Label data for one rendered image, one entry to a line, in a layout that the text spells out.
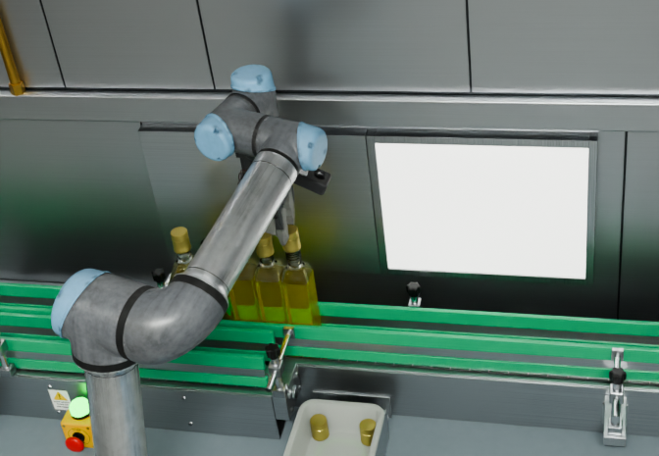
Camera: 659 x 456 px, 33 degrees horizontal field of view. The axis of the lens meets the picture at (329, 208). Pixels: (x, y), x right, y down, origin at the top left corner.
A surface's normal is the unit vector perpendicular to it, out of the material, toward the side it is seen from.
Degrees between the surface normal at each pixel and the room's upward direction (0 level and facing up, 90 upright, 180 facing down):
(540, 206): 90
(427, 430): 0
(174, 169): 90
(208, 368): 90
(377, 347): 90
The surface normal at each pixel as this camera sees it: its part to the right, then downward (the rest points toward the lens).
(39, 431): -0.11, -0.81
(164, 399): -0.22, 0.59
